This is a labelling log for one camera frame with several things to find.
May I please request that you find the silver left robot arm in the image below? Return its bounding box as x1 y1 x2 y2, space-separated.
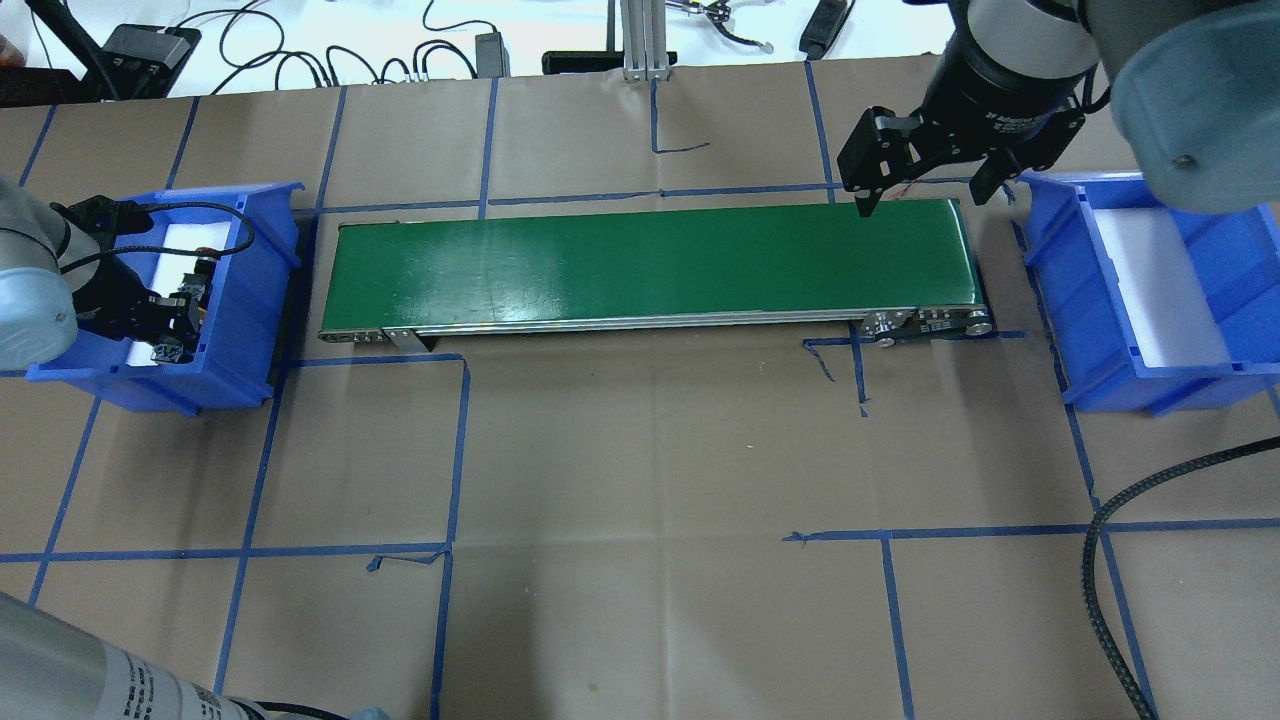
1 177 218 372

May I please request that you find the aluminium frame post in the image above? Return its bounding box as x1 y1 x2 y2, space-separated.
618 0 671 82

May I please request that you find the white foam pad target bin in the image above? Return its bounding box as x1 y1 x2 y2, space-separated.
1094 208 1230 368

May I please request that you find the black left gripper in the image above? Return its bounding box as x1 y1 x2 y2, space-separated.
50 196 206 363

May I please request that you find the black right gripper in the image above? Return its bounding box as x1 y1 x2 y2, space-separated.
836 29 1085 218

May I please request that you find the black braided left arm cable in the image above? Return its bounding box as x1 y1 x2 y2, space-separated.
1080 436 1280 720

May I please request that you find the blue empty bin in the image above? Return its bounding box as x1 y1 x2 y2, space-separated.
1021 172 1279 416

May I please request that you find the blue bin with buttons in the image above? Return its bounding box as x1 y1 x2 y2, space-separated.
24 182 302 415

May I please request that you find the green conveyor belt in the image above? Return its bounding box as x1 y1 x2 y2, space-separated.
316 199 995 345

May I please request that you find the black electronics box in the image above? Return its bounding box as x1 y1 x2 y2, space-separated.
102 24 202 101

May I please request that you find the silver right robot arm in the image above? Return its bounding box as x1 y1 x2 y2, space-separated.
837 1 1279 217

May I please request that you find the black power adapter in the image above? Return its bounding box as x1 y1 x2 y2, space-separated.
474 31 511 79

